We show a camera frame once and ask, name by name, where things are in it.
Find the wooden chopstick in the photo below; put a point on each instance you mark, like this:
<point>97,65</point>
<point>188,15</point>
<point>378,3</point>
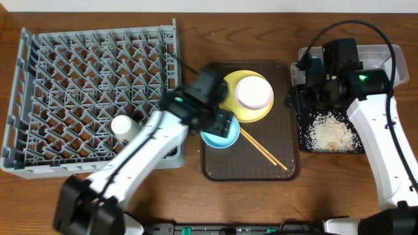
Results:
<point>257,145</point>
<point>279,163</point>

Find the dark brown serving tray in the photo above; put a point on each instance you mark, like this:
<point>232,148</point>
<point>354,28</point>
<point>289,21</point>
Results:
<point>277,132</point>

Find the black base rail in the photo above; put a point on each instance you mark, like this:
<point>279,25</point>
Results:
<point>170,228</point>

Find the yellow round plate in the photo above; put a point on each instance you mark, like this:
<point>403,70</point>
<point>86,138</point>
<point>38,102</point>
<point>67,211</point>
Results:
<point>231,104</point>

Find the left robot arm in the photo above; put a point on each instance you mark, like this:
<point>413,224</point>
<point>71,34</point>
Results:
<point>97,205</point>

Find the spilled rice pile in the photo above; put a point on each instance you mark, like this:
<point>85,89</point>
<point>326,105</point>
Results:
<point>328,133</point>

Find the black rectangular waste tray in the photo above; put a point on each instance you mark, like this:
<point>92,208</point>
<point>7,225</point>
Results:
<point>305,119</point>

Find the wooden chopstick left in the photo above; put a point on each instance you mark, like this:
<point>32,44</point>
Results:
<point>257,145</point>

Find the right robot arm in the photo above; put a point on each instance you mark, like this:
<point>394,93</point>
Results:
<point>358,81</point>

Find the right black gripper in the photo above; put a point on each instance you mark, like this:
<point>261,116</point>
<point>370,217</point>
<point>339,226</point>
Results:
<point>296,100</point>

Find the wooden chopstick right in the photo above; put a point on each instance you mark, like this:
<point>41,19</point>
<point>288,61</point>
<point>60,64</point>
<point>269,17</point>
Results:
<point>279,163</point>

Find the pale green plastic cup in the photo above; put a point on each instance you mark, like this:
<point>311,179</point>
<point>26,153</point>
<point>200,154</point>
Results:
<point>124,128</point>

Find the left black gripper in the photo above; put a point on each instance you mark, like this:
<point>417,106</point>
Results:
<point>221,124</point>

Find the pink white bowl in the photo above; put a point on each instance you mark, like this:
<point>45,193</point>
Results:
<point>254,92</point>

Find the light blue small plate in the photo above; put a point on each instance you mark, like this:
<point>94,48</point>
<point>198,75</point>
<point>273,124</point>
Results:
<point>223,142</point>

